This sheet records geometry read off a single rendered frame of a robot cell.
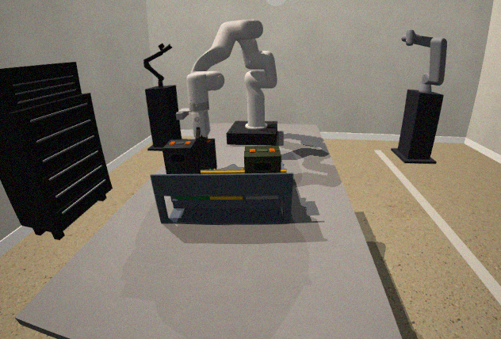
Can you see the olive green case with orange latches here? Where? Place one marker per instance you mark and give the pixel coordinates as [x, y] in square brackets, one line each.
[262, 159]

